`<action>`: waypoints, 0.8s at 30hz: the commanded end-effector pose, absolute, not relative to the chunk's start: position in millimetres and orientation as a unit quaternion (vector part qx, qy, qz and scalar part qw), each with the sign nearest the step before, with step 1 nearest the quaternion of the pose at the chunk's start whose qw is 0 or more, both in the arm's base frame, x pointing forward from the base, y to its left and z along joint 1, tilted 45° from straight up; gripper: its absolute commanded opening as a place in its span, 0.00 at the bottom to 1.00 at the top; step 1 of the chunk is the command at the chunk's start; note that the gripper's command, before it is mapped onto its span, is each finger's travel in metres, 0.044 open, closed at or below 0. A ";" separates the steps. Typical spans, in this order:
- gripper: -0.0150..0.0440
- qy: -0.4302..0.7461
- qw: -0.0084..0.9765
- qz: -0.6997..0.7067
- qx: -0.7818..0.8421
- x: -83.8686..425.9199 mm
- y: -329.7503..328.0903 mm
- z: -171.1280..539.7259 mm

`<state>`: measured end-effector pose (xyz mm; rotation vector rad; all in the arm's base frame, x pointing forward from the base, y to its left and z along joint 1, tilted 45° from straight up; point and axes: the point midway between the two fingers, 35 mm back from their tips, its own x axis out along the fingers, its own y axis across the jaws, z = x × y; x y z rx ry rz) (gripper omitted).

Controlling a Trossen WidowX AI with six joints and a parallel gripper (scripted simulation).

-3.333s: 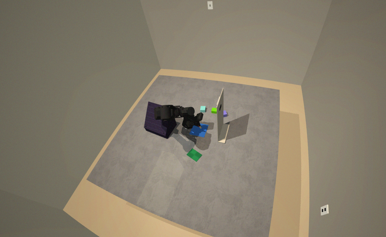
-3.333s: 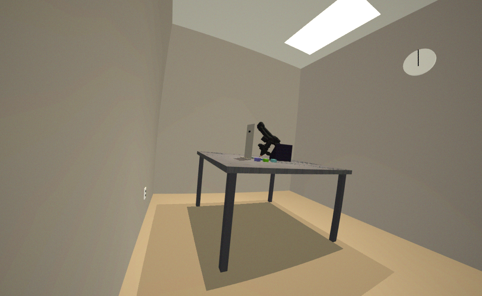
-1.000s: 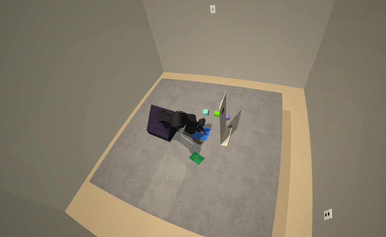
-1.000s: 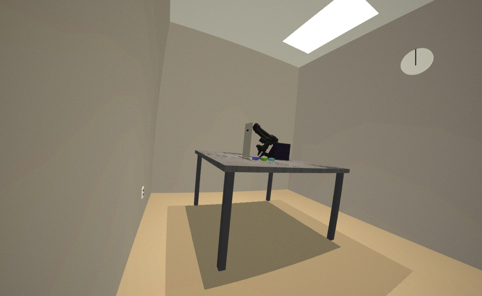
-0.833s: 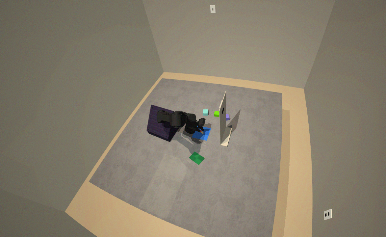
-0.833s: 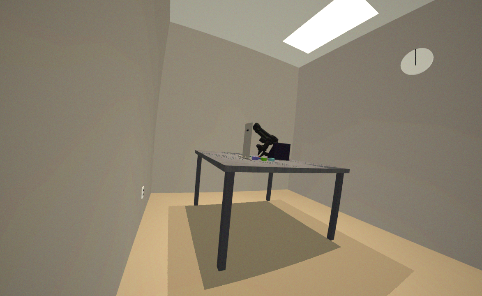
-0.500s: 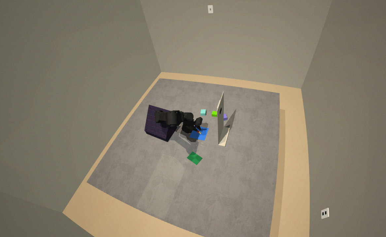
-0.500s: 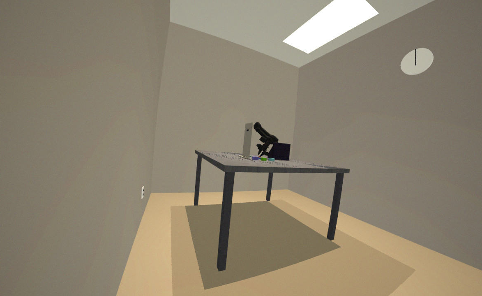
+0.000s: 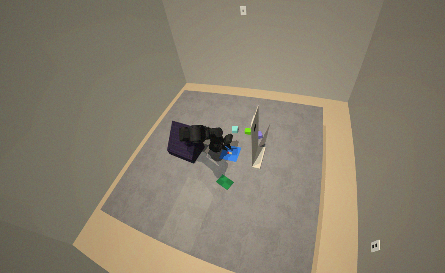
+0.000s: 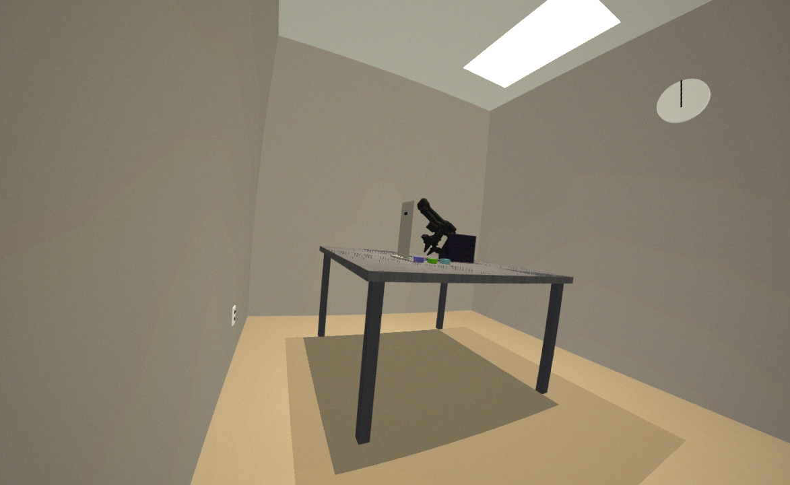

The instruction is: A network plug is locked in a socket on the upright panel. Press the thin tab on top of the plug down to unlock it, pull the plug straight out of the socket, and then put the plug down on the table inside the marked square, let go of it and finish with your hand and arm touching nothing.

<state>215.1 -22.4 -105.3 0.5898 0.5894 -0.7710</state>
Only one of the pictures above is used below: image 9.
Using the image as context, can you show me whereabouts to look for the green square marker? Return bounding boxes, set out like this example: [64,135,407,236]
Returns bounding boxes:
[216,175,234,190]

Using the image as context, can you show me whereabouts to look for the beige flat panel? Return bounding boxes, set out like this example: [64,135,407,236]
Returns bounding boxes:
[250,107,265,169]

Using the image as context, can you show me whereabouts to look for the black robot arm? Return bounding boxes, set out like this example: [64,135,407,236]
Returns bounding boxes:
[179,125,223,152]

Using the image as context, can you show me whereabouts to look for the blue flat square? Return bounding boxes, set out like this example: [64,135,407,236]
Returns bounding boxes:
[219,146,241,162]

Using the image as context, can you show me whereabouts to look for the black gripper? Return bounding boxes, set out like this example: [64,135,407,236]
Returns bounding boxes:
[209,134,233,151]

